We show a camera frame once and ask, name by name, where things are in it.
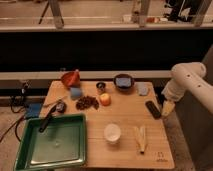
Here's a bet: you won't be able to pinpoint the black whiteboard eraser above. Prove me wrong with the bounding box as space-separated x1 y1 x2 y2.
145 101 161 119

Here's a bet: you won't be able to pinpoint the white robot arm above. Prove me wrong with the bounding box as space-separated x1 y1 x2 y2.
161 62 213 116

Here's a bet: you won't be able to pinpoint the green plastic tray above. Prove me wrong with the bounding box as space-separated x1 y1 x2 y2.
13 114 87 171

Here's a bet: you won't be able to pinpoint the dark bowl with blue cloth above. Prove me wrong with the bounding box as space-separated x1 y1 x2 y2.
113 74 134 92

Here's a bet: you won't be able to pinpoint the white plastic cup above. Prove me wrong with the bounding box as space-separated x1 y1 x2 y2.
104 123 121 144

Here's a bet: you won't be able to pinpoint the orange apple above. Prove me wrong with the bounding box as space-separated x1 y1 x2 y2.
99 93 111 106

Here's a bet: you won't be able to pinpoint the small metal cup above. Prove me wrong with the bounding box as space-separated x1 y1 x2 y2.
96 82 106 94

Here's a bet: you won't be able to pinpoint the pile of brown nuts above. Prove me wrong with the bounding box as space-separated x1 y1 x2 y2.
76 96 99 110

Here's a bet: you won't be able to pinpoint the blue sponge block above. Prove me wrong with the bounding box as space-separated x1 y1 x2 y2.
70 87 82 100

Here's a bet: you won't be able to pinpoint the blue box on floor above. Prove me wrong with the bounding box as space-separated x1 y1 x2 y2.
25 103 42 119

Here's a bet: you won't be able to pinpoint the black handled brush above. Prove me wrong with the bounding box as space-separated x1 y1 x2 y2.
39 101 66 133

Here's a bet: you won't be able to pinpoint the black cables on floor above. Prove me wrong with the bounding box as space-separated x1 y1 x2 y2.
0 82 32 144

